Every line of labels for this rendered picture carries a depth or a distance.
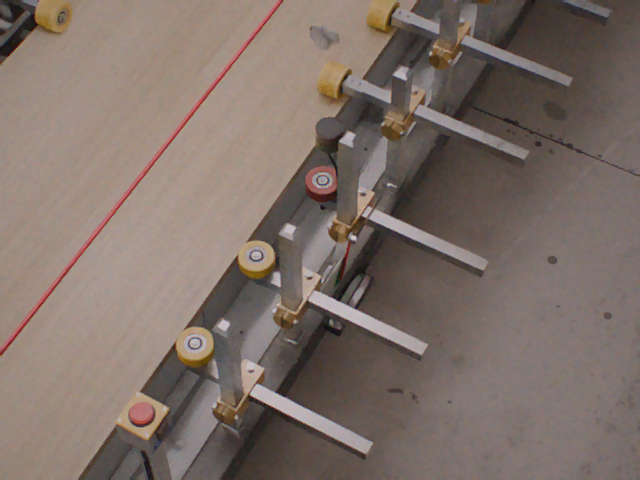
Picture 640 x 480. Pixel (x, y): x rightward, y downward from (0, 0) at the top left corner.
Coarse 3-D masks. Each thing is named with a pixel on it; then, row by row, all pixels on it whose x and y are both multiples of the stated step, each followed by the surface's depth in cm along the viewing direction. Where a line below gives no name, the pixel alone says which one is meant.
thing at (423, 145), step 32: (512, 0) 341; (512, 32) 339; (480, 64) 328; (448, 96) 322; (416, 128) 316; (416, 160) 310; (320, 320) 284; (288, 352) 279; (288, 384) 279; (256, 416) 271; (224, 448) 266
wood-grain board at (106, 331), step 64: (64, 0) 313; (128, 0) 313; (192, 0) 313; (256, 0) 313; (320, 0) 313; (64, 64) 301; (128, 64) 301; (192, 64) 301; (256, 64) 301; (320, 64) 301; (0, 128) 290; (64, 128) 290; (128, 128) 290; (192, 128) 290; (256, 128) 290; (0, 192) 279; (64, 192) 279; (192, 192) 280; (256, 192) 280; (0, 256) 270; (64, 256) 270; (128, 256) 270; (192, 256) 270; (0, 320) 261; (64, 320) 261; (128, 320) 261; (192, 320) 262; (0, 384) 252; (64, 384) 252; (128, 384) 252; (0, 448) 244; (64, 448) 245
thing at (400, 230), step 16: (336, 208) 284; (368, 208) 282; (368, 224) 283; (384, 224) 280; (400, 224) 280; (416, 240) 277; (432, 240) 277; (448, 256) 276; (464, 256) 275; (480, 272) 274
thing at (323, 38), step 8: (312, 24) 307; (312, 32) 306; (320, 32) 306; (328, 32) 306; (336, 32) 306; (320, 40) 304; (328, 40) 305; (336, 40) 305; (320, 48) 304; (328, 48) 304
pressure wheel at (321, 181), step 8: (320, 168) 283; (328, 168) 283; (312, 176) 281; (320, 176) 282; (328, 176) 282; (312, 184) 280; (320, 184) 281; (328, 184) 280; (336, 184) 280; (312, 192) 279; (320, 192) 279; (328, 192) 279; (336, 192) 281; (320, 200) 281; (328, 200) 281; (320, 208) 289
